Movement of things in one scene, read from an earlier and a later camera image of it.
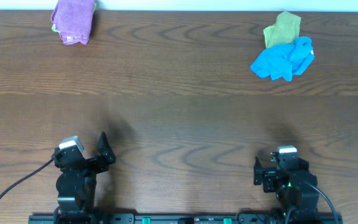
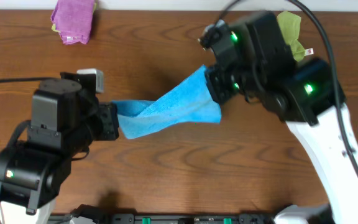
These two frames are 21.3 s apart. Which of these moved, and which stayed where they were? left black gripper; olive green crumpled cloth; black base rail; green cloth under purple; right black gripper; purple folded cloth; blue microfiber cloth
Moved: left black gripper; blue microfiber cloth; right black gripper
Stayed: green cloth under purple; purple folded cloth; black base rail; olive green crumpled cloth
